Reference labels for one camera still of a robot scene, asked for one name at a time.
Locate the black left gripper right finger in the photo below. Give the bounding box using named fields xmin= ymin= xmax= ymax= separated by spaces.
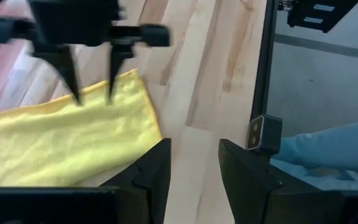
xmin=218 ymin=139 xmax=358 ymax=224

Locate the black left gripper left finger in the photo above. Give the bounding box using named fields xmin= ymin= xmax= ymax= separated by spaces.
xmin=0 ymin=138 xmax=172 ymax=224

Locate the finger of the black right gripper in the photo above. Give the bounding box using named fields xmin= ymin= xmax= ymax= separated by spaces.
xmin=32 ymin=45 xmax=83 ymax=106
xmin=107 ymin=44 xmax=135 ymax=103

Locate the yellow microfiber towel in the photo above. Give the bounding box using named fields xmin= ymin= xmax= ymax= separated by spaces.
xmin=0 ymin=68 xmax=163 ymax=189

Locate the black labelled device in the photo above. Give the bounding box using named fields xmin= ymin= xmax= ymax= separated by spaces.
xmin=277 ymin=0 xmax=358 ymax=34

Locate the small black table-level camera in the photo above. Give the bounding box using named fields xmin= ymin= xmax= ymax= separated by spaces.
xmin=246 ymin=114 xmax=283 ymax=156

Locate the black aluminium table frame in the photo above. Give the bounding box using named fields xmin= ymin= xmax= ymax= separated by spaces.
xmin=249 ymin=0 xmax=280 ymax=122

